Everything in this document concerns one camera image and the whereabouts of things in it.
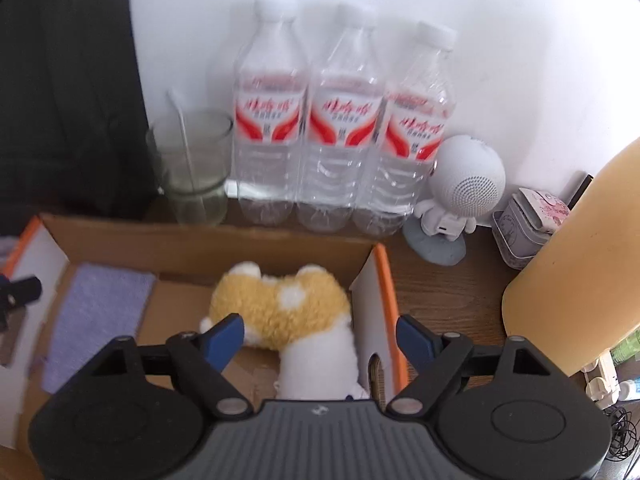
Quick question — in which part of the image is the purple cloth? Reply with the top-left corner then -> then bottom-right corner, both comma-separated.
41,263 -> 156,394

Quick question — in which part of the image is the red cardboard box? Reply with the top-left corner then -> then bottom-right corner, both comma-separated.
1,214 -> 409,450

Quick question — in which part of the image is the yellow white plush toy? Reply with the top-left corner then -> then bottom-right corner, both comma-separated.
200,261 -> 369,401

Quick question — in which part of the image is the yellow thermos jug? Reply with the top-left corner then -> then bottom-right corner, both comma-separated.
502,142 -> 639,376

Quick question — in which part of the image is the black paper bag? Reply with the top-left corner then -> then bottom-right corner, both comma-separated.
1,0 -> 156,236

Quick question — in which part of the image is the small floral tin box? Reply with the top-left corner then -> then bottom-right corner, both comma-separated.
491,188 -> 570,270

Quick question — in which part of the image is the white power strip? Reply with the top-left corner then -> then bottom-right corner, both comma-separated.
582,350 -> 620,410

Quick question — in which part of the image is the white robot speaker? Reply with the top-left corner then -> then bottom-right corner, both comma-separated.
402,136 -> 506,266

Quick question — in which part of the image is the middle water bottle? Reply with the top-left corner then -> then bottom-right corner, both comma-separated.
296,3 -> 385,233

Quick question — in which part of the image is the water bottle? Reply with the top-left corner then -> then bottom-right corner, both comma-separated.
352,22 -> 457,237
233,0 -> 309,226
296,3 -> 385,233

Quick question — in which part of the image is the glass cup with straw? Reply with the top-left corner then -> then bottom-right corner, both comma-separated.
146,89 -> 233,226

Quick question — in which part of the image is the right water bottle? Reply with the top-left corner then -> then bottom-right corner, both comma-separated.
352,22 -> 457,237

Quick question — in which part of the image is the left water bottle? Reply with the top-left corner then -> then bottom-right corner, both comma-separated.
233,0 -> 309,226

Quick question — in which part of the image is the black earphone cable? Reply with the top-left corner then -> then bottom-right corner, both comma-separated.
602,404 -> 640,463

